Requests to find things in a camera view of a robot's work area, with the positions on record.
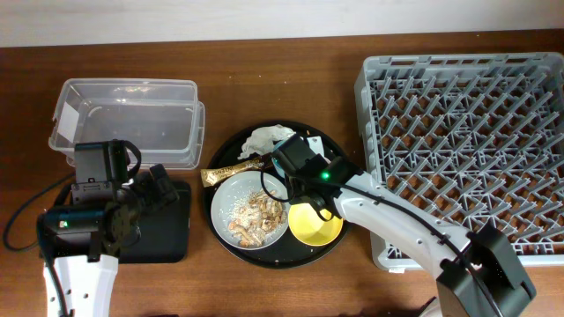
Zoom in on yellow bowl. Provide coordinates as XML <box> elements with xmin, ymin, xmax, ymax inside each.
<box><xmin>288</xmin><ymin>203</ymin><xmax>344</xmax><ymax>247</ymax></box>

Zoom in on gold coffee sachet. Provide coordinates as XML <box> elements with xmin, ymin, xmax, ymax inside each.
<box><xmin>200</xmin><ymin>154</ymin><xmax>271</xmax><ymax>188</ymax></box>

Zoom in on food scraps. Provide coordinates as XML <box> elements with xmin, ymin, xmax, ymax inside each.
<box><xmin>227</xmin><ymin>189</ymin><xmax>286</xmax><ymax>248</ymax></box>

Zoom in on grey plate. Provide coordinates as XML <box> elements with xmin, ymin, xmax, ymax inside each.
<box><xmin>211</xmin><ymin>171</ymin><xmax>290</xmax><ymax>251</ymax></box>

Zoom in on light blue cup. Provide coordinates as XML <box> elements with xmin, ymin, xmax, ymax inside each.
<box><xmin>271</xmin><ymin>140</ymin><xmax>286</xmax><ymax>179</ymax></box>

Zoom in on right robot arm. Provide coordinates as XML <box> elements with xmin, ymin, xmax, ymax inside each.
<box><xmin>272</xmin><ymin>135</ymin><xmax>537</xmax><ymax>316</ymax></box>

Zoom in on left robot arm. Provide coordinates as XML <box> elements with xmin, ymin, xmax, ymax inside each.
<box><xmin>36</xmin><ymin>139</ymin><xmax>179</xmax><ymax>316</ymax></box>

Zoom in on grey dishwasher rack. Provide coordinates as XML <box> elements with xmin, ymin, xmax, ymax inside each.
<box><xmin>354</xmin><ymin>52</ymin><xmax>563</xmax><ymax>267</ymax></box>

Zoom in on black rectangular tray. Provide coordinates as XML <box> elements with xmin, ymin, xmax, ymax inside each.
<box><xmin>119</xmin><ymin>181</ymin><xmax>191</xmax><ymax>264</ymax></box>

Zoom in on crumpled white napkin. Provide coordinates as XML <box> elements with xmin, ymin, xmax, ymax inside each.
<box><xmin>238</xmin><ymin>124</ymin><xmax>295</xmax><ymax>159</ymax></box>

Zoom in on clear plastic bin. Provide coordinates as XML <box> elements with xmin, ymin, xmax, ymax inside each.
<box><xmin>48</xmin><ymin>78</ymin><xmax>205</xmax><ymax>170</ymax></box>

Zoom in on round black serving tray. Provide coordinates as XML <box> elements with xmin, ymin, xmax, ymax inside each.
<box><xmin>203</xmin><ymin>120</ymin><xmax>351</xmax><ymax>269</ymax></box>

